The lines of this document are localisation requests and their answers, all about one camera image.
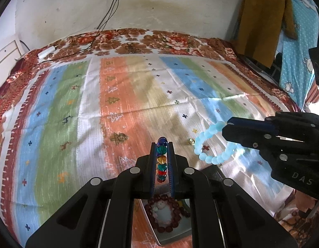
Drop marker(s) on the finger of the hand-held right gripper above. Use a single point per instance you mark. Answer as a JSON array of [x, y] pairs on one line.
[[252, 124], [242, 137]]

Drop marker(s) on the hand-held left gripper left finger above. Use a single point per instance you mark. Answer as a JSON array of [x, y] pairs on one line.
[[154, 170]]

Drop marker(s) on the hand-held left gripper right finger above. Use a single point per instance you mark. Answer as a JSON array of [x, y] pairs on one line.
[[171, 170]]

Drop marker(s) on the silver embossed tin box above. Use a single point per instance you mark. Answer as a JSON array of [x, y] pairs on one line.
[[172, 233]]

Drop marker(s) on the small gold bead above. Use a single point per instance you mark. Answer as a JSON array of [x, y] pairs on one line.
[[192, 141]]

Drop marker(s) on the striped colourful blanket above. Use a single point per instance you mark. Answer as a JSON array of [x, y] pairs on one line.
[[84, 124]]

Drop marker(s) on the blue dotted cartoon cloth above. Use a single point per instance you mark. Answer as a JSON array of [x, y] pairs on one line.
[[298, 44]]

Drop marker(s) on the brown hanging garment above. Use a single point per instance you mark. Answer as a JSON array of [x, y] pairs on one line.
[[262, 23]]

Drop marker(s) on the white charger adapter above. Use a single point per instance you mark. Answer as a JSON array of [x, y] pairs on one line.
[[46, 52]]

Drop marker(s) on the white wooden headboard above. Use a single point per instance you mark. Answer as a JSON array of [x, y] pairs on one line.
[[7, 51]]

